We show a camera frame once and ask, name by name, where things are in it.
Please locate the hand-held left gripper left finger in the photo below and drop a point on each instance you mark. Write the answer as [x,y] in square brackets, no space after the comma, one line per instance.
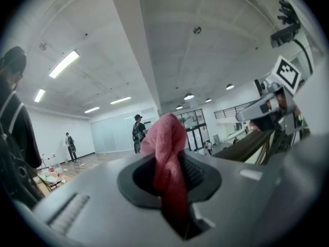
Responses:
[102,215]

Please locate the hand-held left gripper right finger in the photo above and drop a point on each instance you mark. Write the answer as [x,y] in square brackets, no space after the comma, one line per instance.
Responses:
[231,202]

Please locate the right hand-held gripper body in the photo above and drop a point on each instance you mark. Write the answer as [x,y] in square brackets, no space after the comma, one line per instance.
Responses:
[286,73]

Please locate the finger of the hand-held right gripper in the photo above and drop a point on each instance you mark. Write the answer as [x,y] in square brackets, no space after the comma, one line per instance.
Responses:
[252,110]

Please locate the dark wooden handrail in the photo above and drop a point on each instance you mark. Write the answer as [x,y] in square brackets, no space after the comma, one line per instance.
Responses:
[244,148]

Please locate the pink cloth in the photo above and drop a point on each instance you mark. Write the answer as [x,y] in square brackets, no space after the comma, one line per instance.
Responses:
[167,138]

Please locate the black metal balcony railing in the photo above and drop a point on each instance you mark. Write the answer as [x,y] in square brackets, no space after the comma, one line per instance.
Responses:
[231,112]

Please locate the person's white shirt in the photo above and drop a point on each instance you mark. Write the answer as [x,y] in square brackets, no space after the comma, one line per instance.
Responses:
[317,104]

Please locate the gray tall bin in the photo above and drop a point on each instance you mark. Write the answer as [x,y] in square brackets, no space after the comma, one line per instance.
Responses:
[216,139]

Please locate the light wooden table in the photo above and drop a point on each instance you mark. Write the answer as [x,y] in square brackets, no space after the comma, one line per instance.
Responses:
[46,189]

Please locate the glass entrance doors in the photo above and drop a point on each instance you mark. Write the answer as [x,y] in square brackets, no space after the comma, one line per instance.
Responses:
[192,130]

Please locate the pile of clear plastic items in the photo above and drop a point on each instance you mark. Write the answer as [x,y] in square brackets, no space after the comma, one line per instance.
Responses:
[54,168]

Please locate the frosted glass partition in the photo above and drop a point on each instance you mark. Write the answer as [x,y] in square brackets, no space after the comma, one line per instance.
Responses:
[115,135]

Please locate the black backpack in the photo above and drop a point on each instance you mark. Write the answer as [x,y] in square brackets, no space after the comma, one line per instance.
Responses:
[15,168]

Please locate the group of ceiling tube lights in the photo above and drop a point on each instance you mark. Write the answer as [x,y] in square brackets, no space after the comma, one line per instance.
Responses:
[64,63]

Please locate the black head camera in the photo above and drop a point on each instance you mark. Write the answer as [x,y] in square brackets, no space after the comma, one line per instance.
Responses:
[284,36]

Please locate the round metal ceiling mount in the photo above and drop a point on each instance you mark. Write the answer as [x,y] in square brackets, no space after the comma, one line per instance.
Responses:
[197,30]

